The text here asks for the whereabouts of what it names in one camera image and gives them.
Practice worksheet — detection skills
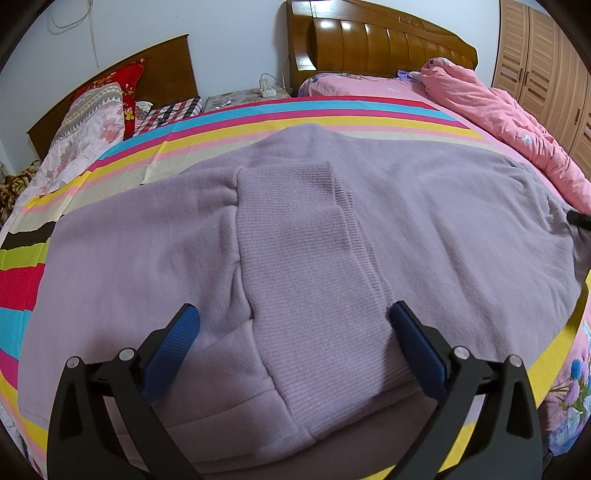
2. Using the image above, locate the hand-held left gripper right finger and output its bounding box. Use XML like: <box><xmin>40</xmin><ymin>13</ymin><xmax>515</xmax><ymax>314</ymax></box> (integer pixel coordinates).
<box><xmin>389</xmin><ymin>300</ymin><xmax>543</xmax><ymax>480</ymax></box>

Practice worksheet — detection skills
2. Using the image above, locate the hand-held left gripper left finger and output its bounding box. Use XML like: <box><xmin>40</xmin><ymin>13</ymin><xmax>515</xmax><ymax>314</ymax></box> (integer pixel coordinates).
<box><xmin>46</xmin><ymin>303</ymin><xmax>201</xmax><ymax>480</ymax></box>

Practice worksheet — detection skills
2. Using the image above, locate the lilac knit sweater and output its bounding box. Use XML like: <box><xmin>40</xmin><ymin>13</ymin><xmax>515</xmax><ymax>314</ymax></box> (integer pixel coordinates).
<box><xmin>18</xmin><ymin>124</ymin><xmax>583</xmax><ymax>480</ymax></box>

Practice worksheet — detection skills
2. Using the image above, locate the pink quilt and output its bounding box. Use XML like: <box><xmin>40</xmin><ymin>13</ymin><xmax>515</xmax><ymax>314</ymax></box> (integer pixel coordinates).
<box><xmin>420</xmin><ymin>56</ymin><xmax>591</xmax><ymax>210</ymax></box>

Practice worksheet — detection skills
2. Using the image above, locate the light wooden wardrobe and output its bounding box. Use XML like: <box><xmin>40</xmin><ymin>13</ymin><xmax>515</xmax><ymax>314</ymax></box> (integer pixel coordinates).
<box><xmin>492</xmin><ymin>0</ymin><xmax>591</xmax><ymax>167</ymax></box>

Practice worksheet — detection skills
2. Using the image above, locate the colourful striped blanket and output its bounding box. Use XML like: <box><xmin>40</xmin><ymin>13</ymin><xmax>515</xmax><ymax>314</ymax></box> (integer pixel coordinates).
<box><xmin>0</xmin><ymin>95</ymin><xmax>591</xmax><ymax>480</ymax></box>

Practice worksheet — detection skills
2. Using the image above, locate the brown flowered blanket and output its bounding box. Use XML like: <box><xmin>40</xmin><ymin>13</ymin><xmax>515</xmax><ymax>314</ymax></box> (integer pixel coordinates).
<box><xmin>0</xmin><ymin>161</ymin><xmax>40</xmax><ymax>227</ymax></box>

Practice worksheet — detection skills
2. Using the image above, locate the folded floral quilt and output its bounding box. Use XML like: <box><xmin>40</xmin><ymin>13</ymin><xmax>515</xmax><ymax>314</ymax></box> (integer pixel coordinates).
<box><xmin>28</xmin><ymin>83</ymin><xmax>126</xmax><ymax>190</ymax></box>

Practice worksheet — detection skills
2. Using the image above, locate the plaid cloth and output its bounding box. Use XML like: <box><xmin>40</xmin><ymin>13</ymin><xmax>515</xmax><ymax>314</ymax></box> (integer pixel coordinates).
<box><xmin>133</xmin><ymin>97</ymin><xmax>204</xmax><ymax>137</ymax></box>

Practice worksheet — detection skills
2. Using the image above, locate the nightstand with floral cover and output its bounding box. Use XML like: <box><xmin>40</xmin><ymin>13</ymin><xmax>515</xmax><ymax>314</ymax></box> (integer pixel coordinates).
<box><xmin>203</xmin><ymin>88</ymin><xmax>291</xmax><ymax>114</ymax></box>

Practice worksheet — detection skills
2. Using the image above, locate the red floral pillow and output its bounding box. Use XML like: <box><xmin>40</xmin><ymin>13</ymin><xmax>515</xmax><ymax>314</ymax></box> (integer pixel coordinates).
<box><xmin>71</xmin><ymin>58</ymin><xmax>148</xmax><ymax>139</ymax></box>

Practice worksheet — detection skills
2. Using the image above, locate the glossy wooden headboard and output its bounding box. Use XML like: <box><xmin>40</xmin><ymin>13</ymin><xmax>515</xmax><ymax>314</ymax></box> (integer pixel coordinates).
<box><xmin>286</xmin><ymin>0</ymin><xmax>478</xmax><ymax>97</ymax></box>

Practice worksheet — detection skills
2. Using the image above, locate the plain dark wooden headboard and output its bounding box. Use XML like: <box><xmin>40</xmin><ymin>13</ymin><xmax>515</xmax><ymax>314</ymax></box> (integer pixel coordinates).
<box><xmin>26</xmin><ymin>33</ymin><xmax>199</xmax><ymax>160</ymax></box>

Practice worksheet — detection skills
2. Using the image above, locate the thin wall cable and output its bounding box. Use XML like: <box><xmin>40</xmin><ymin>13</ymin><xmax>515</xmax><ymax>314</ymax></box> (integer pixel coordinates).
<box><xmin>48</xmin><ymin>0</ymin><xmax>100</xmax><ymax>70</ymax></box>

